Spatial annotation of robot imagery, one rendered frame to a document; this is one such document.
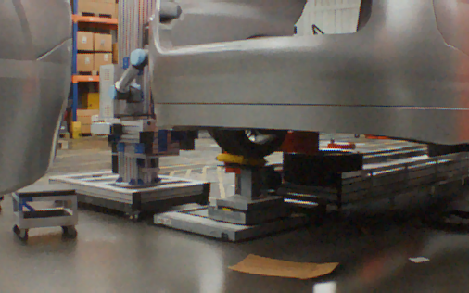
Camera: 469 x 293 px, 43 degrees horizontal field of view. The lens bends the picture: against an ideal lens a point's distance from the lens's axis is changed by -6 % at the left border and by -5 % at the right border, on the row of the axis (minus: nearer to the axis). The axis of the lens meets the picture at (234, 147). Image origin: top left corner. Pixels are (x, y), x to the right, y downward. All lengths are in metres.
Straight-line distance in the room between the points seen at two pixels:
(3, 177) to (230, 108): 1.96
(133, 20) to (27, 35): 3.92
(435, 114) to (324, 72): 0.50
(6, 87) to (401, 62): 1.72
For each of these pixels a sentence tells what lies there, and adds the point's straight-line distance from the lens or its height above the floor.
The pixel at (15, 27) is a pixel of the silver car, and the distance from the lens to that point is 1.26.
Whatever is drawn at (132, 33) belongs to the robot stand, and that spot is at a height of 1.47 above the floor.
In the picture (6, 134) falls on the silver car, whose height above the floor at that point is 0.87.
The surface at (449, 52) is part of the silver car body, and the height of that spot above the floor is 1.14.
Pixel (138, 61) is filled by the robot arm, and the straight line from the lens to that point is 4.53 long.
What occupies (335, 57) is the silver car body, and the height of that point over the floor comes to 1.11.
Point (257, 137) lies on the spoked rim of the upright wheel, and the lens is 4.53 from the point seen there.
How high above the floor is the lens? 0.93
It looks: 5 degrees down
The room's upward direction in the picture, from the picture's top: straight up
